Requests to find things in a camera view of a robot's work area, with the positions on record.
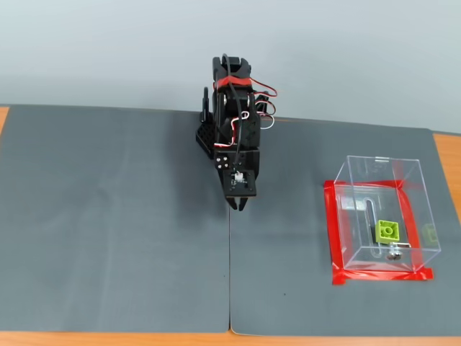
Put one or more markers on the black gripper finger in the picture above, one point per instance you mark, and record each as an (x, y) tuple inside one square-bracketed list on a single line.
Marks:
[(220, 162), (243, 203)]

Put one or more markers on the green lego block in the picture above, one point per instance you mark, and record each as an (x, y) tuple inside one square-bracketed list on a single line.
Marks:
[(387, 232)]

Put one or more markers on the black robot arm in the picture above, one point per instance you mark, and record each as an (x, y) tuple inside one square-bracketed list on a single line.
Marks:
[(227, 119)]

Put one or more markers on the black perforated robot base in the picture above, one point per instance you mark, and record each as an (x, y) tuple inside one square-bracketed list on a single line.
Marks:
[(203, 138)]

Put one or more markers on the transparent plastic box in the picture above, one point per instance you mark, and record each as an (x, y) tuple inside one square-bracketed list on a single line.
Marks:
[(360, 223)]

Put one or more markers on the black table clamp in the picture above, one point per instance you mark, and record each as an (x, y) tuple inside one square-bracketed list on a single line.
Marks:
[(206, 104)]

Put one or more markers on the grey rubber mat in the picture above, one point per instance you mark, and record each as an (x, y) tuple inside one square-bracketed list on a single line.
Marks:
[(108, 216), (288, 270)]

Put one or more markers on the red tape strip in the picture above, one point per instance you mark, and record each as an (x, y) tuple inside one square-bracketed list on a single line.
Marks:
[(410, 216), (329, 216), (329, 184), (378, 277)]

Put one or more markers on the black gripper camera mount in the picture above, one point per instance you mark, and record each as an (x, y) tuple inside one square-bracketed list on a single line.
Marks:
[(245, 189)]

